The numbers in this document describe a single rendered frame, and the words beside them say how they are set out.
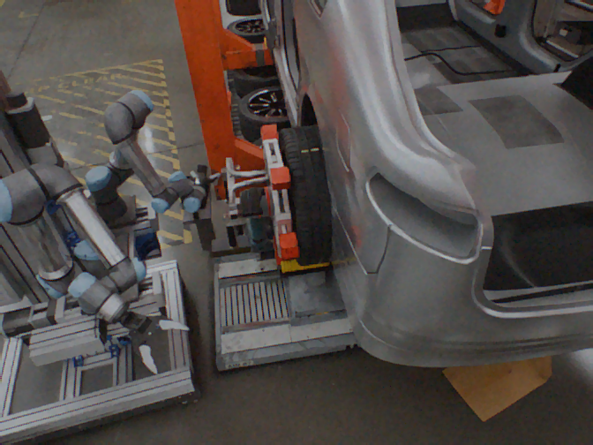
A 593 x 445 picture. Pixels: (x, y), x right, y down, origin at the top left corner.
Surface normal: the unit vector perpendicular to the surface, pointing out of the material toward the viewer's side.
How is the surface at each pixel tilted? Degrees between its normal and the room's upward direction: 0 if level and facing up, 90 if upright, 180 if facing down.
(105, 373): 0
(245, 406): 0
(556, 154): 22
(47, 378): 0
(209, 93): 90
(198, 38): 90
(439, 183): 72
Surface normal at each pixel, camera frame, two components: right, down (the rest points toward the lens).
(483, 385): -0.03, -0.74
